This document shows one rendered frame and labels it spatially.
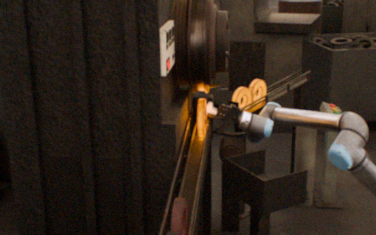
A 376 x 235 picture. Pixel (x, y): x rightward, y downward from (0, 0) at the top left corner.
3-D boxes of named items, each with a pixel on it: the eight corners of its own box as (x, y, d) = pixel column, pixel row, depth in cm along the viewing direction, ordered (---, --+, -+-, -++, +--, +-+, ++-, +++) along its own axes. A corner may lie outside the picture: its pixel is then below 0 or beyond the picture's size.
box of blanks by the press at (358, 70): (325, 137, 452) (331, 46, 429) (291, 110, 531) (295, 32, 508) (437, 129, 468) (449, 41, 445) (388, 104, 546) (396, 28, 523)
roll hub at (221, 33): (215, 78, 237) (215, 14, 228) (218, 66, 263) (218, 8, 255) (227, 78, 236) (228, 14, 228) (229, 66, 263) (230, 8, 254)
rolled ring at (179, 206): (186, 187, 179) (176, 186, 179) (179, 219, 162) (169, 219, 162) (188, 232, 186) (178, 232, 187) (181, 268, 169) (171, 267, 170)
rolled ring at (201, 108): (206, 94, 263) (199, 94, 263) (204, 104, 246) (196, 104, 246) (206, 129, 269) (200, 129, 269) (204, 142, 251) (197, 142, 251)
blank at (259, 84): (246, 83, 306) (251, 84, 304) (261, 75, 316) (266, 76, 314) (247, 108, 312) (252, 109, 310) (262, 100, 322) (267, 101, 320)
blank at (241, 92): (230, 91, 295) (235, 92, 293) (246, 83, 306) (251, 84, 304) (232, 117, 301) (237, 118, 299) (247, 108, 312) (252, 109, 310)
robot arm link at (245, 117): (245, 127, 274) (245, 133, 265) (236, 124, 274) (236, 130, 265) (251, 111, 272) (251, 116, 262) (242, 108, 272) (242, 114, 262)
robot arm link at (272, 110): (372, 109, 232) (264, 98, 287) (358, 130, 228) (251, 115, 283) (382, 126, 238) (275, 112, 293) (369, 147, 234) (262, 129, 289)
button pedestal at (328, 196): (317, 209, 326) (323, 112, 308) (312, 193, 349) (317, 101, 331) (343, 210, 324) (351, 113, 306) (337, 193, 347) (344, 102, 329)
